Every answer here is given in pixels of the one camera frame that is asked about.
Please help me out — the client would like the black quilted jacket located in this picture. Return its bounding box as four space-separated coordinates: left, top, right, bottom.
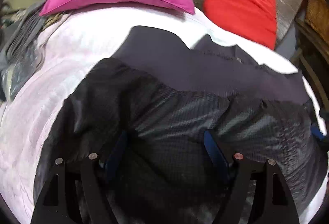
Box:
34 26 328 223

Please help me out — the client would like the wooden side table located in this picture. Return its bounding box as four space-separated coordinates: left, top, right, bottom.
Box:
291 0 328 110

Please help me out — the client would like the red pillow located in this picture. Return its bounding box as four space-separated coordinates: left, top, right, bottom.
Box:
204 0 277 50

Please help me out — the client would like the grey garment bag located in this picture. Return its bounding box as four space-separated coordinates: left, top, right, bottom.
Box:
1 0 46 102

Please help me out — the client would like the white bed blanket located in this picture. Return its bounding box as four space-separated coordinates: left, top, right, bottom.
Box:
1 5 319 223

